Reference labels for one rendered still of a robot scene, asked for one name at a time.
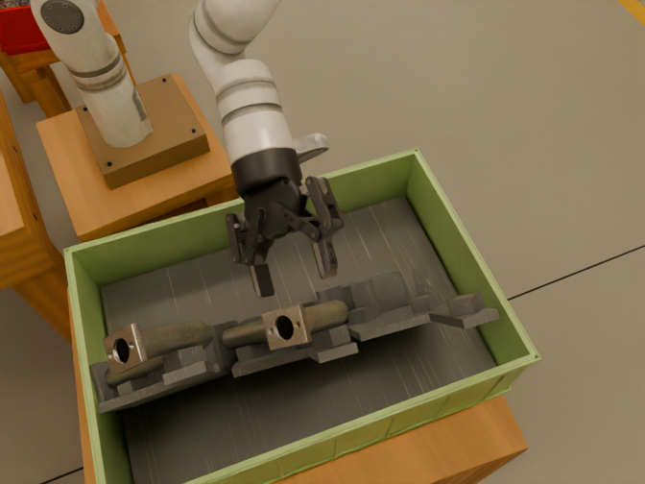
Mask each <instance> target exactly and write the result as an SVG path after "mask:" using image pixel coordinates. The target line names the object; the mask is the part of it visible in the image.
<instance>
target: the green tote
mask: <svg viewBox="0 0 645 484"><path fill-rule="evenodd" d="M317 177H326V178H327V180H328V182H329V185H330V187H331V190H332V192H333V195H334V197H335V200H336V202H337V205H338V207H339V209H340V211H341V214H344V213H347V212H350V211H353V210H356V209H359V208H363V207H366V206H372V205H375V204H378V203H382V202H385V201H388V200H391V199H394V198H397V197H401V196H405V197H406V199H407V201H408V203H409V205H410V206H411V208H412V210H413V212H414V213H415V215H416V217H417V218H418V221H419V223H420V225H421V227H422V228H423V230H424V232H425V234H426V236H427V238H428V240H429V241H430V243H431V245H432V247H433V249H434V251H435V253H436V254H437V256H438V258H439V260H440V262H441V264H442V266H443V268H444V270H445V271H446V273H447V275H448V276H449V278H450V280H451V282H452V284H453V286H454V287H455V289H456V291H457V293H458V295H459V296H460V295H465V294H471V293H476V292H482V295H483V299H484V303H485V307H486V308H493V309H497V310H498V313H499V317H500V319H499V320H496V321H492V322H489V323H485V324H482V325H479V326H476V328H477V330H478V332H479V334H480V335H481V337H482V339H483V341H484V343H485V345H486V347H487V348H488V350H489V352H490V355H491V357H492V358H493V360H494V362H495V364H496V366H497V367H495V368H492V369H490V370H487V371H484V372H482V373H480V374H477V375H473V376H470V377H467V378H465V379H462V380H459V381H457V382H454V383H451V384H449V385H446V386H443V387H442V388H439V389H436V390H434V391H431V392H428V393H425V394H423V395H420V396H417V397H415V398H412V399H408V400H405V401H403V402H401V403H398V404H395V405H393V406H390V407H387V408H384V409H382V410H379V411H376V412H374V413H371V414H368V415H367V416H364V417H361V418H359V419H356V420H353V421H350V422H348V423H343V424H341V425H338V426H335V427H333V428H330V429H327V430H326V431H323V432H320V433H318V434H315V435H312V436H309V437H307V438H304V439H301V440H299V441H296V442H293V443H292V444H289V445H286V446H284V447H281V448H277V449H274V450H271V451H268V452H266V453H263V454H260V455H258V456H255V457H252V458H251V459H248V460H245V461H243V462H240V463H237V464H235V465H232V466H229V467H226V468H224V469H221V470H218V471H216V472H212V473H210V474H207V475H204V476H202V477H199V478H196V479H194V480H191V481H188V482H185V483H183V484H270V483H273V482H276V481H277V480H280V479H283V478H285V477H288V476H290V475H293V474H295V473H298V472H302V471H305V470H307V469H310V468H313V467H315V466H318V465H320V464H322V463H325V462H327V461H330V460H333V459H335V458H338V457H340V456H343V455H346V454H348V453H351V452H353V451H355V450H358V449H360V448H365V447H367V446H370V445H372V444H375V443H378V442H380V441H383V440H385V439H388V438H391V437H393V436H395V435H398V434H400V433H403V432H405V431H408V430H411V429H413V428H416V427H418V426H421V425H424V424H428V423H431V422H433V421H435V420H437V419H440V418H443V417H445V416H448V415H450V414H453V413H456V412H458V411H461V410H464V409H466V408H468V407H470V406H473V405H476V404H478V403H481V402H484V401H486V400H489V399H493V398H495V397H498V396H501V395H503V394H506V393H509V392H511V390H512V388H511V386H510V385H511V384H512V383H513V382H514V381H515V380H516V379H517V378H518V377H519V376H520V375H521V373H522V372H523V371H524V370H525V369H526V368H527V367H529V366H532V365H535V364H537V363H538V362H539V361H540V360H541V357H539V354H538V351H537V350H536V348H535V346H534V345H533V343H532V341H531V340H530V338H529V336H528V334H527V333H526V331H525V329H524V328H523V326H522V324H521V323H520V322H519V320H518V318H517V317H516V315H515V313H514V311H513V309H512V307H511V306H510V304H509V302H508V301H507V299H506V297H505V296H504V294H503V292H502V290H501V289H500V287H499V285H498V284H497V282H496V280H495V279H494V277H493V275H492V273H491V272H490V269H489V268H488V266H487V264H486V263H485V261H484V259H483V257H481V255H480V253H479V252H478V250H477V248H476V247H475V245H474V243H473V241H472V240H471V238H470V236H469V235H468V233H467V231H466V229H465V227H464V225H463V224H462V222H461V220H460V219H459V217H458V215H457V214H456V212H455V210H454V208H453V207H452V205H451V203H449V201H448V199H447V197H446V196H445V194H444V192H443V191H442V188H441V187H440V185H439V183H438V181H437V180H436V178H435V176H434V175H433V173H432V171H431V170H430V168H429V166H428V164H427V163H426V161H425V159H424V158H423V156H422V154H421V153H420V151H419V149H418V148H415V149H411V150H408V151H404V152H401V153H397V154H394V155H390V156H387V157H382V158H378V159H375V160H371V161H368V162H364V163H361V164H357V165H354V166H350V167H348V168H344V169H341V170H337V171H334V172H330V173H327V174H323V175H320V176H317ZM244 211H245V203H244V201H243V199H242V198H240V199H236V200H233V201H229V202H226V203H222V204H219V205H215V206H210V207H207V208H203V209H200V210H196V211H193V212H189V213H186V214H182V215H180V216H176V217H173V218H169V219H166V220H162V221H159V222H155V223H152V224H149V225H146V226H142V227H139V228H135V229H132V230H126V231H122V232H119V233H115V234H113V235H109V236H106V237H102V238H99V239H95V240H92V241H88V242H85V243H82V244H79V245H75V246H72V247H68V248H65V249H63V252H64V260H65V267H66V274H67V280H68V287H69V294H70V301H71V307H72V314H73V321H74V328H75V335H76V342H77V349H78V356H79V362H80V369H81V376H82V383H83V389H84V403H85V410H86V416H87V423H88V430H89V437H90V444H91V450H92V457H93V464H94V471H95V478H96V484H134V481H133V476H132V470H131V459H130V455H129V449H128V443H127V437H126V431H125V427H124V421H123V415H122V410H117V411H111V412H107V413H102V414H100V413H99V410H98V406H97V404H98V403H99V401H98V397H97V393H96V389H95V385H94V381H93V377H92V374H91V371H90V365H93V364H95V363H100V362H104V361H108V358H107V355H106V351H105V347H104V343H103V339H105V338H107V337H108V327H107V321H106V316H105V310H104V305H103V299H102V293H101V288H100V287H101V286H105V285H108V284H111V283H114V282H117V281H120V280H124V279H127V278H133V277H136V276H139V275H143V274H146V273H149V272H152V271H155V270H158V269H161V268H165V267H168V266H171V265H175V264H178V263H181V262H184V261H187V260H190V259H194V258H197V257H200V256H204V255H207V254H213V253H216V252H219V251H222V250H225V249H228V248H229V242H228V235H227V223H226V215H227V214H228V213H240V212H244Z"/></svg>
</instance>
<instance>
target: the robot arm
mask: <svg viewBox="0 0 645 484"><path fill-rule="evenodd" d="M100 1H101V0H30V5H31V10H32V13H33V16H34V18H35V20H36V23H37V25H38V27H39V29H40V31H41V32H42V33H43V35H44V37H45V38H46V40H47V42H48V44H49V45H50V47H51V49H52V50H53V52H54V54H55V55H56V57H57V58H58V59H59V60H60V61H61V62H63V63H64V64H65V66H66V68H67V69H68V71H69V73H70V75H71V77H72V79H73V81H74V83H75V85H76V87H77V89H78V90H79V92H80V94H81V96H82V98H83V100H84V102H85V104H86V106H87V108H88V110H89V112H90V114H91V116H92V118H93V120H94V122H95V124H96V126H97V128H98V130H99V132H100V134H101V136H102V138H103V139H104V141H105V142H106V144H108V145H109V146H111V147H115V148H128V147H131V146H133V145H136V144H138V143H139V142H141V141H142V140H143V139H144V138H145V137H146V136H147V135H148V134H149V133H151V132H153V131H154V130H153V126H152V125H151V122H150V120H149V117H148V115H147V112H146V110H145V108H144V106H143V103H142V101H141V98H140V96H139V95H140V94H139V93H138V92H137V90H136V89H135V87H134V85H133V83H132V80H131V76H130V74H129V71H128V69H127V67H126V65H125V63H124V60H123V58H122V55H121V53H120V50H119V48H118V45H117V43H116V41H115V39H114V38H113V36H111V35H110V34H108V33H106V32H105V30H104V27H103V25H102V23H101V20H100V18H99V15H98V13H97V10H98V2H100ZM280 1H281V0H202V1H201V2H200V4H199V5H198V6H197V7H196V9H195V10H194V11H193V12H192V14H191V16H190V18H189V22H188V39H189V44H190V47H191V50H192V52H193V54H194V57H195V58H196V60H197V62H198V64H199V66H200V68H201V70H202V72H203V73H204V75H205V77H206V79H207V81H208V82H209V84H210V85H211V87H212V89H213V91H214V93H215V98H216V103H217V106H218V110H219V113H220V117H221V121H222V126H223V132H224V141H225V146H226V150H227V157H228V161H229V165H230V169H231V173H232V177H233V180H234V184H235V188H236V191H237V194H238V195H239V196H240V197H241V198H242V199H243V201H244V203H245V211H244V212H240V213H228V214H227V215H226V223H227V235H228V242H229V247H230V254H231V260H232V262H233V264H241V265H246V266H247V267H248V268H249V271H250V275H251V281H252V284H253V289H254V291H255V293H256V294H257V296H258V298H260V299H262V298H267V297H270V296H273V295H274V294H275V290H274V286H273V282H272V278H271V275H270V271H269V267H268V263H266V264H264V263H265V261H266V257H267V254H268V251H269V249H270V247H272V245H273V244H274V241H275V239H279V238H281V237H284V236H285V235H286V234H287V233H292V232H297V231H301V232H303V233H304V234H305V235H306V236H307V237H309V238H310V239H311V240H313V241H314V242H315V243H314V244H311V245H312V249H313V253H314V256H315V259H316V263H317V267H318V270H319V274H320V277H321V278H322V279H324V278H332V277H335V276H337V270H336V269H338V261H337V257H336V255H335V251H334V247H333V243H332V236H333V235H334V233H336V232H337V231H338V230H340V229H342V228H343V227H344V225H345V221H344V219H343V216H342V214H341V211H340V209H339V207H338V205H337V202H336V200H335V197H334V195H333V192H332V190H331V187H330V185H329V182H328V180H327V178H326V177H312V176H309V177H307V178H306V179H305V184H302V183H301V180H302V173H301V170H300V166H299V165H300V164H302V163H304V162H305V161H307V160H309V159H311V158H313V157H316V156H318V155H320V154H322V153H324V152H326V151H327V150H328V149H329V147H328V143H327V140H326V136H325V135H323V134H321V133H313V134H310V135H307V136H304V137H301V138H296V139H293V137H292V135H291V131H290V128H289V125H288V122H287V120H286V118H285V116H284V113H283V110H282V106H281V103H280V100H279V96H278V92H277V88H276V85H275V79H274V76H273V74H272V71H271V69H270V68H269V66H268V65H267V64H265V63H264V62H263V61H261V60H252V59H247V60H246V57H245V48H246V47H247V46H248V45H249V44H250V43H251V42H252V41H253V40H254V39H255V38H256V37H257V36H258V34H259V33H260V32H261V31H262V30H263V29H264V27H265V26H266V25H267V23H268V22H269V20H270V19H271V17H272V16H273V14H274V12H275V9H276V7H277V5H278V4H279V3H280ZM308 198H309V199H310V200H312V203H313V205H314V208H315V210H316V212H317V215H318V217H319V218H318V217H317V216H316V215H315V214H313V213H312V212H311V211H309V210H308V209H307V208H306V204H307V200H308ZM259 234H260V235H261V236H262V237H258V236H259ZM240 243H241V245H242V250H243V253H242V254H241V250H240Z"/></svg>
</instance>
